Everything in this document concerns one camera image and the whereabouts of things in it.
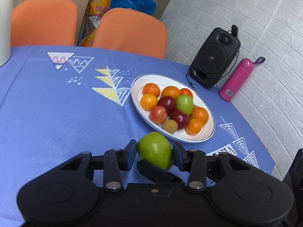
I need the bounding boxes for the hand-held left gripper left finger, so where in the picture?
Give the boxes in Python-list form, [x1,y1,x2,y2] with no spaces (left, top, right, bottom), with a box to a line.
[59,140,138,192]

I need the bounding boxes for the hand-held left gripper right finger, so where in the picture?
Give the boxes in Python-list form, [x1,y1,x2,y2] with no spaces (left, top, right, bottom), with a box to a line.
[173,141,255,191]

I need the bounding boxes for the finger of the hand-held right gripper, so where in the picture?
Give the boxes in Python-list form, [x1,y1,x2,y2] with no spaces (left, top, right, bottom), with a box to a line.
[137,159,184,185]

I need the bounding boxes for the small green apple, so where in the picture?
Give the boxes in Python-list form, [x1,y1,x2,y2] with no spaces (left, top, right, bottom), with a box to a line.
[137,132,175,171]

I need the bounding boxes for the kiwi fruit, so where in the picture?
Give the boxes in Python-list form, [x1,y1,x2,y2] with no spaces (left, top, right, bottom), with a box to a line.
[162,119,178,134]

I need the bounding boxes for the tangerine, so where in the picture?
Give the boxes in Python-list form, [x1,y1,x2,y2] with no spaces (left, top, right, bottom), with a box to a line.
[185,118,203,135]
[142,83,161,97]
[179,88,193,98]

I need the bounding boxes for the dark red plum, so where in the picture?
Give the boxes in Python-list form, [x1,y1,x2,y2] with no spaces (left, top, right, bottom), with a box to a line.
[170,110,190,130]

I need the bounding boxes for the red nectarine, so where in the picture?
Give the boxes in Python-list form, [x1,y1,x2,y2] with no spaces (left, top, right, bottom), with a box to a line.
[149,105,168,124]

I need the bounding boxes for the large green apple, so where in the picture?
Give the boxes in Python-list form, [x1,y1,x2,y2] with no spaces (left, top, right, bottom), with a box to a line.
[175,95,195,116]

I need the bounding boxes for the yellow orange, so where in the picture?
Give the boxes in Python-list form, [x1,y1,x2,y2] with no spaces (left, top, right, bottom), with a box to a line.
[140,94,159,111]

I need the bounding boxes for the large orange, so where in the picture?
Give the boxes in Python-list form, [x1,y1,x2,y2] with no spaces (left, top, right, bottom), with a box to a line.
[161,86,181,99]

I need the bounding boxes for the white plate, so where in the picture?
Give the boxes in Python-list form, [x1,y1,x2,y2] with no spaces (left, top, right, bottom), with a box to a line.
[131,74,216,143]

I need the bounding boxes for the blue printed tablecloth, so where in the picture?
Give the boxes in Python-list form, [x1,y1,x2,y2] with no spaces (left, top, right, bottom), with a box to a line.
[0,45,276,227]

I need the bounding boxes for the pink bottle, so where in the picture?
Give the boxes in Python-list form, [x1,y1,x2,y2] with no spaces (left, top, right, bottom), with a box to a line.
[218,56,266,103]

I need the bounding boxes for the black speaker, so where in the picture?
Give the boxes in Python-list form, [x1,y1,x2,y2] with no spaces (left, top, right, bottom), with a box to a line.
[189,27,241,89]

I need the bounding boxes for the orange fabric chair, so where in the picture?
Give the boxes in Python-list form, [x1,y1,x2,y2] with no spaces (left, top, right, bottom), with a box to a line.
[11,0,78,47]
[92,8,168,59]

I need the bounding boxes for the yellow snack bag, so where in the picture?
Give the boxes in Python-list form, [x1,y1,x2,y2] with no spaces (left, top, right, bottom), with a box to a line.
[79,0,114,48]

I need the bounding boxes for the blue plastic bag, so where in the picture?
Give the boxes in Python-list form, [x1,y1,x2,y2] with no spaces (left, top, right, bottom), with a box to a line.
[109,0,157,16]

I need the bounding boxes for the white thermos jug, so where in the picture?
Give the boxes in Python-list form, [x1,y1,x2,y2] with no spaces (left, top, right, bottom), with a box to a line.
[0,0,13,68]

